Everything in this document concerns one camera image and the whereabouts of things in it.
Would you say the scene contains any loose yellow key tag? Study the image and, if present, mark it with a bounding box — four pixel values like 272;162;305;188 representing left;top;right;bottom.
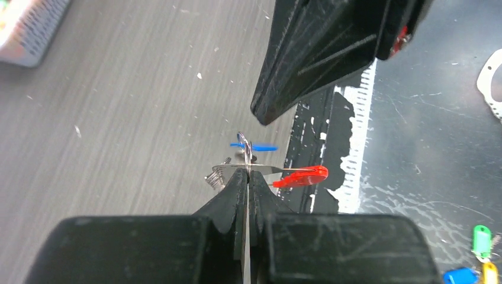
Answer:
481;262;499;284

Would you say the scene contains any white keyring holder disc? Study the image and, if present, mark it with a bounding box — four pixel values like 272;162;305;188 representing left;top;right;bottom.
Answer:
476;49;501;122

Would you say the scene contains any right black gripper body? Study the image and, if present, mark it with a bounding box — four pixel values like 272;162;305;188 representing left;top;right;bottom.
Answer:
375;0;433;60

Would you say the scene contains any silver split keyring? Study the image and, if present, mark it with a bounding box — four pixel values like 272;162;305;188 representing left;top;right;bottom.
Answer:
237;131;253;176

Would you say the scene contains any loose blue key tag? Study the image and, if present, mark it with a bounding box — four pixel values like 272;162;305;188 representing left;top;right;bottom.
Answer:
442;267;478;284

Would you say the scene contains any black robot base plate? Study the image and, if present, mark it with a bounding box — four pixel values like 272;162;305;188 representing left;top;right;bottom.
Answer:
279;87;354;214

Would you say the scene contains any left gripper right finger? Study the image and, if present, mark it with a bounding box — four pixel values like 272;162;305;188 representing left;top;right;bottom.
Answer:
249;172;441;283

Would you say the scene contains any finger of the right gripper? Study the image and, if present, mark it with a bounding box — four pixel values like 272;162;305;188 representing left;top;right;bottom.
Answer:
259;1;388;125
250;1;311;118

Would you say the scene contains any key with blue tag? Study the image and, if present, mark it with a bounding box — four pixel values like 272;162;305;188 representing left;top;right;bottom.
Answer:
230;133;279;152

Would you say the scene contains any white plastic basket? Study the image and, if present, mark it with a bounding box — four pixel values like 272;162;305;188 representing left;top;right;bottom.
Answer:
1;0;72;68

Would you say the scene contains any loose green key tag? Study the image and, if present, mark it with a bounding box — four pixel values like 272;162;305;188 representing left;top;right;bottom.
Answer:
472;224;492;263

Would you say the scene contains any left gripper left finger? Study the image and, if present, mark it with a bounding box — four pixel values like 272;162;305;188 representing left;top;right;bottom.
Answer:
25;169;248;283

